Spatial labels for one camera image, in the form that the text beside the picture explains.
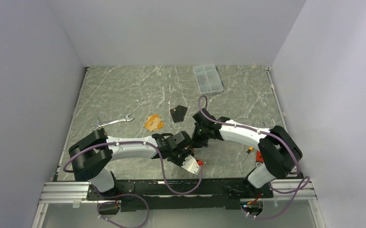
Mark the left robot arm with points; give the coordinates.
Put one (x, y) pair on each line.
(90, 155)

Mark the orange handled tool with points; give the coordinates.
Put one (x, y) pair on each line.
(259, 159)

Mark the gold card stack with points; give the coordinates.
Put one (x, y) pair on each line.
(153, 123)

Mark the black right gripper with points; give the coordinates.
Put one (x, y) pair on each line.
(198, 143)

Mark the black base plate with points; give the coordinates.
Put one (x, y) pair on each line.
(227, 193)

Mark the black card stack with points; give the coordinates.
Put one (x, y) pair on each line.
(178, 113)

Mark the silver open-end wrench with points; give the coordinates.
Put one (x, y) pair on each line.
(126, 118)

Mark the clear plastic screw box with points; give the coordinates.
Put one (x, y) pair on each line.
(208, 79)

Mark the aluminium frame rail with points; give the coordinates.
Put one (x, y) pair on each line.
(75, 193)

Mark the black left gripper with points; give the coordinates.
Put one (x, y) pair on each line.
(186, 153)

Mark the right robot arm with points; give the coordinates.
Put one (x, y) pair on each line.
(279, 151)

